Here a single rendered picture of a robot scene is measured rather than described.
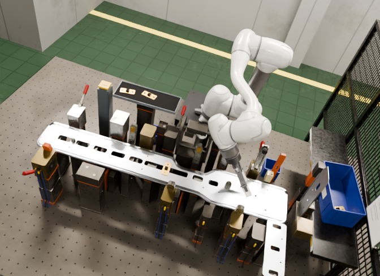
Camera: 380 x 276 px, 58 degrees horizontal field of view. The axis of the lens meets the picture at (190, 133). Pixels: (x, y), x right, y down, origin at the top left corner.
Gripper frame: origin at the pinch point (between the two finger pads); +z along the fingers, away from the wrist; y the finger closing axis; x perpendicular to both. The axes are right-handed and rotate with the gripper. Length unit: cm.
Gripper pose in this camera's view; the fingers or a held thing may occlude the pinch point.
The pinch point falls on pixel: (246, 186)
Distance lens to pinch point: 178.1
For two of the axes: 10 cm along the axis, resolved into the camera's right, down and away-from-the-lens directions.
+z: 4.1, 8.4, 3.5
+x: -9.1, 3.8, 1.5
